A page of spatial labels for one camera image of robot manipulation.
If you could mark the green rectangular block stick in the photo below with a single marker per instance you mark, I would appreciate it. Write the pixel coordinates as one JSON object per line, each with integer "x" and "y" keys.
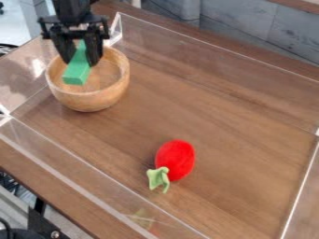
{"x": 77, "y": 68}

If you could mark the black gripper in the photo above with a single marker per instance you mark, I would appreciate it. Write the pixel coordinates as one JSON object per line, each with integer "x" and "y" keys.
{"x": 71, "y": 14}

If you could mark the red plush strawberry toy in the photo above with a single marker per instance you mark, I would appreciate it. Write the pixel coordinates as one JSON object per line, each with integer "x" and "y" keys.
{"x": 175, "y": 162}

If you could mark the brown wooden bowl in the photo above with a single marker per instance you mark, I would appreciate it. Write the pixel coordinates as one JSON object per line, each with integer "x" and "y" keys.
{"x": 105, "y": 86}

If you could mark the clear acrylic tray enclosure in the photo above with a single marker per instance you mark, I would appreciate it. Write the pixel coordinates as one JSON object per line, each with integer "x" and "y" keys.
{"x": 247, "y": 114}

